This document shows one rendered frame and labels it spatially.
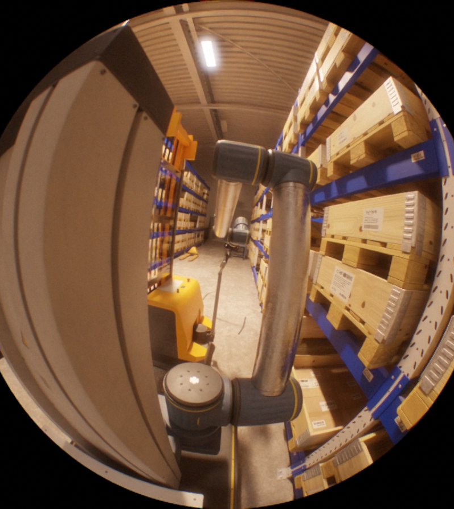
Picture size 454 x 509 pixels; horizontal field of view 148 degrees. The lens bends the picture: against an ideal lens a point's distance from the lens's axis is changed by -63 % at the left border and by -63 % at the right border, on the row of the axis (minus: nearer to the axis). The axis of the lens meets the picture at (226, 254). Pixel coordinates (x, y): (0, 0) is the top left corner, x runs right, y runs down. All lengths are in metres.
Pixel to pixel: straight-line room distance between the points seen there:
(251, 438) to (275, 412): 1.12
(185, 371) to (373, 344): 0.70
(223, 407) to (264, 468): 1.17
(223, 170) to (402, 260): 0.70
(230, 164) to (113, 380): 0.58
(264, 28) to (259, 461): 8.35
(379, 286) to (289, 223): 0.47
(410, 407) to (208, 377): 0.67
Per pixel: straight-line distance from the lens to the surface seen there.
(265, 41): 7.25
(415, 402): 0.68
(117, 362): 0.17
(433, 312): 0.71
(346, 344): 1.03
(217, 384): 0.61
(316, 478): 1.21
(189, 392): 0.57
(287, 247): 0.52
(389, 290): 0.75
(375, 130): 1.01
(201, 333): 2.02
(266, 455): 1.75
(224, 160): 0.58
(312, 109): 2.23
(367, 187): 1.06
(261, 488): 1.68
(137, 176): 0.15
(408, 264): 0.71
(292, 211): 0.55
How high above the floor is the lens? 1.61
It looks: 10 degrees down
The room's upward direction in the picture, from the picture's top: 8 degrees clockwise
